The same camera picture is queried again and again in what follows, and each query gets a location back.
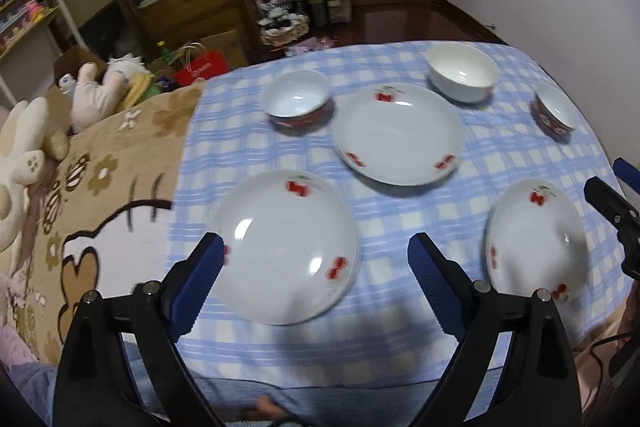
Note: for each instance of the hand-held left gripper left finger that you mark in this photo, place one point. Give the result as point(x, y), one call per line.
point(192, 292)

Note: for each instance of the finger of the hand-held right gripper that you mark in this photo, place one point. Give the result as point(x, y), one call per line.
point(626, 169)
point(607, 203)

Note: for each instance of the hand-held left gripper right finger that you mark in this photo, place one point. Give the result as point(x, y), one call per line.
point(435, 287)

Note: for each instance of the cherry-print white plate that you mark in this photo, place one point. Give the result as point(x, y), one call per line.
point(400, 132)
point(537, 242)
point(280, 247)

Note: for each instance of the small red-sided white bowl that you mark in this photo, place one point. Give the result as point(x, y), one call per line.
point(295, 99)
point(555, 109)

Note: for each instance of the large plain white bowl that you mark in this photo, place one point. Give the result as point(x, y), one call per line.
point(462, 69)

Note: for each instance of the brown printed blanket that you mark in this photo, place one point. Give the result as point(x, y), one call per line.
point(115, 187)

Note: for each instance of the blue plaid cloth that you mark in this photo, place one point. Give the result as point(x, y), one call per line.
point(280, 152)

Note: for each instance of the lavender cloth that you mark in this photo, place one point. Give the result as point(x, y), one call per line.
point(25, 372)

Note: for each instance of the green yellow plush toy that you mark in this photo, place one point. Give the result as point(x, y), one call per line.
point(142, 88)

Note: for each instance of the cream plush rabbit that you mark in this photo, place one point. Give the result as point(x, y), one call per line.
point(20, 157)

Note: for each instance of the red shopping bag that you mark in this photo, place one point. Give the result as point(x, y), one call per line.
point(205, 67)

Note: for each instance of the white fluffy plush toy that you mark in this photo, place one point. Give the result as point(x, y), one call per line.
point(127, 66)

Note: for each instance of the green bottle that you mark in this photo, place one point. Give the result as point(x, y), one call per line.
point(162, 50)

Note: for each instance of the closed cardboard box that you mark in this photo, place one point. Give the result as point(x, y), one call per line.
point(222, 42)

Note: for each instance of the open cardboard box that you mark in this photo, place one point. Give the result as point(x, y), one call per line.
point(75, 59)

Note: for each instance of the wicker basket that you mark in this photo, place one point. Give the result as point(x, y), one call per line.
point(285, 29)

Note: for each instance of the white toy shelf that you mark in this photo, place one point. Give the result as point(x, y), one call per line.
point(30, 7)

